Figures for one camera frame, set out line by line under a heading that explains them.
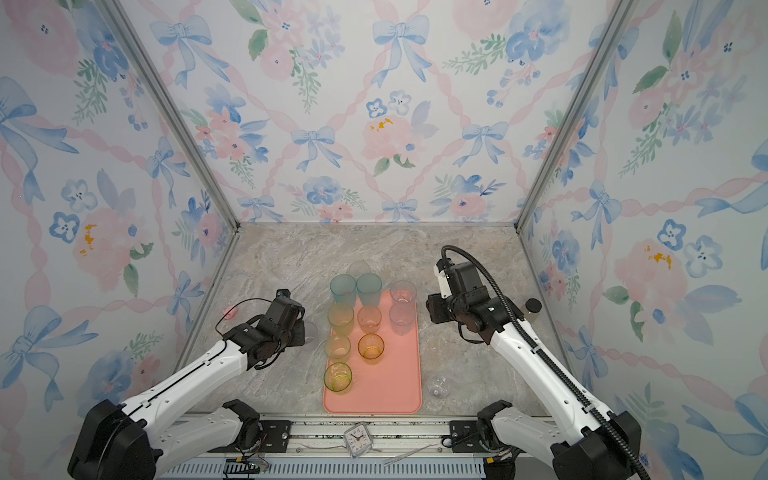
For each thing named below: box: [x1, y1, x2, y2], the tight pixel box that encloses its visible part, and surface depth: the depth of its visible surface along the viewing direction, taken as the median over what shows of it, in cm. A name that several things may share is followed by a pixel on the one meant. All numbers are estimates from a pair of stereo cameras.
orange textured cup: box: [357, 305, 382, 334], surface depth 94 cm
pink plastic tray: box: [323, 291, 422, 415], surface depth 83 cm
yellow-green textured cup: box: [327, 302, 354, 337], surface depth 92 cm
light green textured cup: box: [324, 334, 351, 363], surface depth 84 cm
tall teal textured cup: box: [330, 273, 357, 308], surface depth 94 cm
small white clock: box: [343, 421, 374, 458], surface depth 74 cm
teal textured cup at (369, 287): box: [356, 272, 382, 307], surface depth 93 cm
